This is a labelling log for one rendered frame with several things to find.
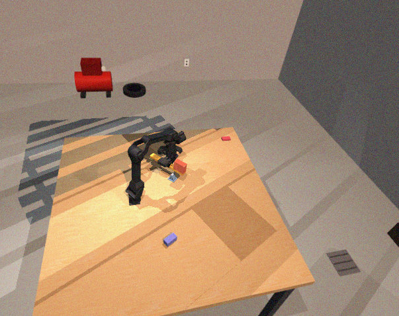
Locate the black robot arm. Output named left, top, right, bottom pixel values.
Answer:
left=125, top=128, right=186, bottom=206

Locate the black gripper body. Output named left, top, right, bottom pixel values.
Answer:
left=157, top=145, right=183, bottom=167

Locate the small purple block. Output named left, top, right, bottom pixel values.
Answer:
left=163, top=233, right=177, bottom=247

